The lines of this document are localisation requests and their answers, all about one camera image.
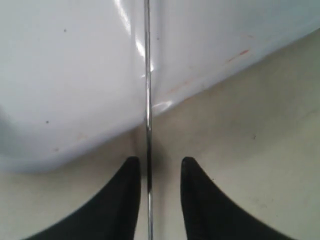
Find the thin metal skewer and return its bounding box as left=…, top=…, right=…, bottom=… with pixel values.
left=144, top=0, right=154, bottom=240

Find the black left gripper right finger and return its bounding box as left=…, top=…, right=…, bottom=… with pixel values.
left=180, top=156, right=320, bottom=240

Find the white rectangular plastic tray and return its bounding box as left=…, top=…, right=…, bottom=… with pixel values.
left=0, top=0, right=320, bottom=172

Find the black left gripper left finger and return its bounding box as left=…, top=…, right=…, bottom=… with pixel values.
left=30, top=156, right=141, bottom=240

